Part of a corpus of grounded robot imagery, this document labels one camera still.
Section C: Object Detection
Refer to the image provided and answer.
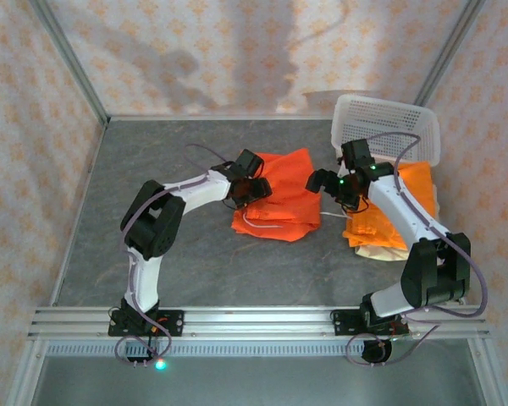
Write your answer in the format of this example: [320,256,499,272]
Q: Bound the red-orange shorts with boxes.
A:
[230,146,323,244]

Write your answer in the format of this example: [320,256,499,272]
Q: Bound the light orange shorts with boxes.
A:
[341,160,435,251]

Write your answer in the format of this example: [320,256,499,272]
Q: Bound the beige shorts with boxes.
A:
[354,181,442,263]

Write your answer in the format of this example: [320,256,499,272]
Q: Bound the white plastic basket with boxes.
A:
[330,93,443,167]

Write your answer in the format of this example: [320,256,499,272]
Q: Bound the black round connector housing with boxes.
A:
[361,339,394,366]

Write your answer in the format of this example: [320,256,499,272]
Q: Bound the grey metal panel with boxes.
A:
[27,354,490,406]

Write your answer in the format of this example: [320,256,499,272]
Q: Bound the small lit connector block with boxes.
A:
[126,356,170,373]

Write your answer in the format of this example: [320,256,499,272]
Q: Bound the aluminium rail along wall foot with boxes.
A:
[107,112,335,123]

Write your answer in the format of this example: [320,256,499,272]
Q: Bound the wide aluminium mounting rail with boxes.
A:
[27,306,491,340]

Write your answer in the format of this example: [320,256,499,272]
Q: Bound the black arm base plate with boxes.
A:
[330,308,409,337]
[108,308,185,337]

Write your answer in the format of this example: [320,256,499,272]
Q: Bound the grey slotted cable duct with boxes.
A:
[46,341,472,359]

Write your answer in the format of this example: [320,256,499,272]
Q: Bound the aluminium frame post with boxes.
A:
[28,0,111,124]
[413,0,487,107]

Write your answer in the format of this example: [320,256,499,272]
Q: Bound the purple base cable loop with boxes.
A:
[113,325,174,368]
[345,323,441,368]

